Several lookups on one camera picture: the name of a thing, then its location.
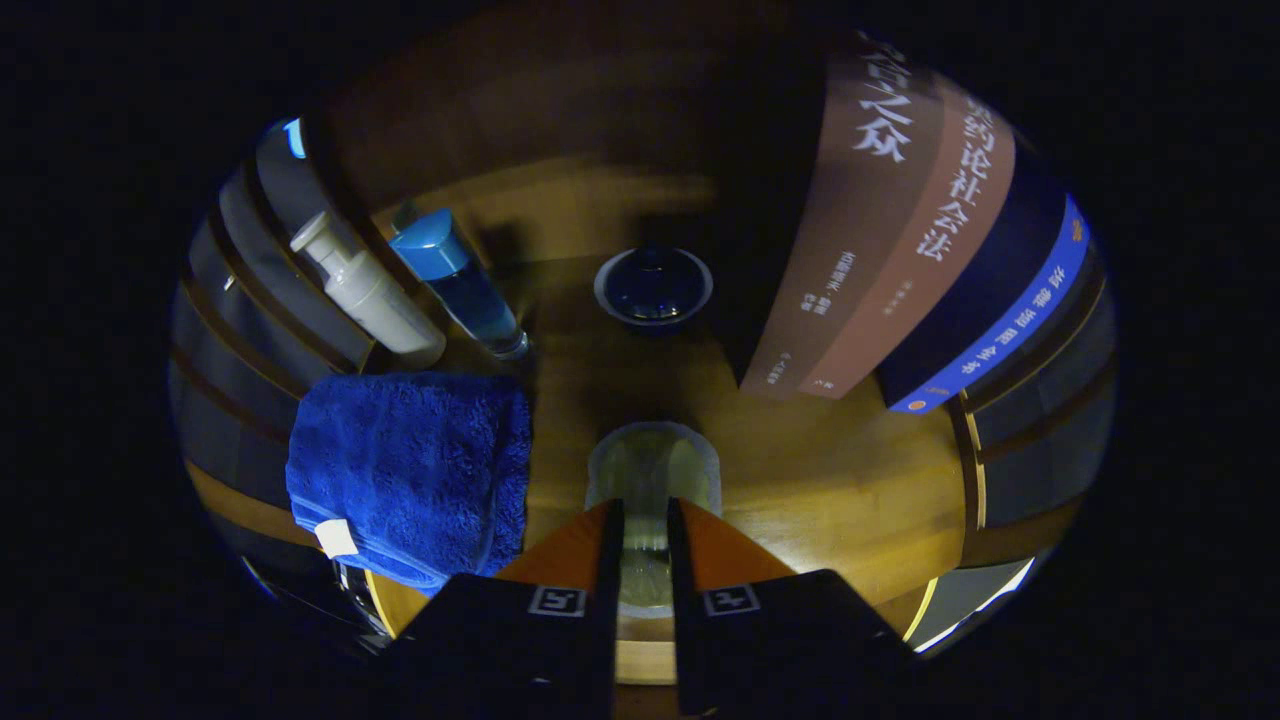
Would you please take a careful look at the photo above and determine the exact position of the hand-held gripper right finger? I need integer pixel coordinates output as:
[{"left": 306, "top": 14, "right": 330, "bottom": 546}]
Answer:
[{"left": 667, "top": 497, "right": 919, "bottom": 717}]

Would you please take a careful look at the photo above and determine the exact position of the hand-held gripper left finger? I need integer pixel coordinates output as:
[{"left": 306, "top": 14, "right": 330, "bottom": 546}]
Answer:
[{"left": 380, "top": 498, "right": 627, "bottom": 720}]

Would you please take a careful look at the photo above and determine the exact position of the pale green white-based brush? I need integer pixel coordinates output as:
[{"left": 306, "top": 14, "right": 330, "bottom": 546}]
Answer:
[{"left": 585, "top": 420, "right": 723, "bottom": 616}]

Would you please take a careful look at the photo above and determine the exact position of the wooden countertop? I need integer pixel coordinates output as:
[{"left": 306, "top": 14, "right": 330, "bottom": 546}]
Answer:
[{"left": 362, "top": 150, "right": 986, "bottom": 689}]

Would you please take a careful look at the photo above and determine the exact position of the wooden cabinet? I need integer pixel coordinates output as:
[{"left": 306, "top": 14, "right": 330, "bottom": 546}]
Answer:
[{"left": 170, "top": 30, "right": 1116, "bottom": 691}]

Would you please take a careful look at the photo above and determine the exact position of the blue folded towel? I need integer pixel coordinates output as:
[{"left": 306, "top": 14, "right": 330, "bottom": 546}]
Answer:
[{"left": 285, "top": 372, "right": 533, "bottom": 598}]

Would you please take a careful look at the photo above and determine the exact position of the blue lidded teacup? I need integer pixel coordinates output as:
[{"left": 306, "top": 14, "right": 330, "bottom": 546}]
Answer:
[{"left": 594, "top": 245, "right": 715, "bottom": 331}]

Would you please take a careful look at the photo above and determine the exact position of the white pump bottle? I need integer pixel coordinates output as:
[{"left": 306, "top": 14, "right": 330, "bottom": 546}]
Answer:
[{"left": 290, "top": 211, "right": 448, "bottom": 370}]

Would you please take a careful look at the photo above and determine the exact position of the teal capped bottle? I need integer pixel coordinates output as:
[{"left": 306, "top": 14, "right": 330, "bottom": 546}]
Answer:
[{"left": 389, "top": 208, "right": 530, "bottom": 360}]

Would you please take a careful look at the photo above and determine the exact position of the dark brown book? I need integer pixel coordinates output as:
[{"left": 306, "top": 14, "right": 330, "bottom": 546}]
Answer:
[{"left": 740, "top": 35, "right": 946, "bottom": 393}]

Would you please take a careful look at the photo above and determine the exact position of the reddish brown book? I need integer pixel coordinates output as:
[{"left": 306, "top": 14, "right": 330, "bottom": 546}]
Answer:
[{"left": 800, "top": 85, "right": 1018, "bottom": 401}]

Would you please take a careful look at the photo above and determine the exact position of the blue book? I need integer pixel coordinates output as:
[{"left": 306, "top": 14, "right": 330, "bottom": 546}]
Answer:
[{"left": 878, "top": 150, "right": 1093, "bottom": 415}]

